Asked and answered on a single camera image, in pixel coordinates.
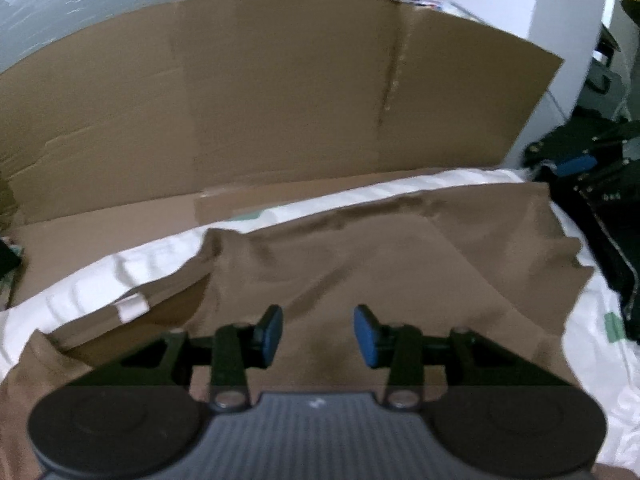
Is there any black garment with patterned trim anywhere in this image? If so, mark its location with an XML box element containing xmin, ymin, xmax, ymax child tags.
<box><xmin>522</xmin><ymin>115</ymin><xmax>640</xmax><ymax>346</ymax></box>

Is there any cream bear print blanket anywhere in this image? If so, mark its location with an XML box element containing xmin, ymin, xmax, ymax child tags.
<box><xmin>0</xmin><ymin>167</ymin><xmax>640</xmax><ymax>476</ymax></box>

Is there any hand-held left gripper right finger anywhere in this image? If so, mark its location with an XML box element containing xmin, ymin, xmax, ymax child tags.
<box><xmin>353</xmin><ymin>304</ymin><xmax>566</xmax><ymax>413</ymax></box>

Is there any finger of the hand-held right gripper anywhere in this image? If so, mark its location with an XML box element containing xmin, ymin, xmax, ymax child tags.
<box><xmin>531</xmin><ymin>124</ymin><xmax>640</xmax><ymax>178</ymax></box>

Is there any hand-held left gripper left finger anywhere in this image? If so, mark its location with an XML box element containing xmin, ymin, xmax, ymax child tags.
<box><xmin>75</xmin><ymin>304</ymin><xmax>285</xmax><ymax>413</ymax></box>

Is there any brown printed t-shirt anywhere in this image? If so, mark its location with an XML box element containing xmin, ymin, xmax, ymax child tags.
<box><xmin>0</xmin><ymin>180</ymin><xmax>596</xmax><ymax>480</ymax></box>

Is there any flattened cardboard sheet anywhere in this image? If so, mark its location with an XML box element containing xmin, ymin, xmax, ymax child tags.
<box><xmin>0</xmin><ymin>0</ymin><xmax>565</xmax><ymax>311</ymax></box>

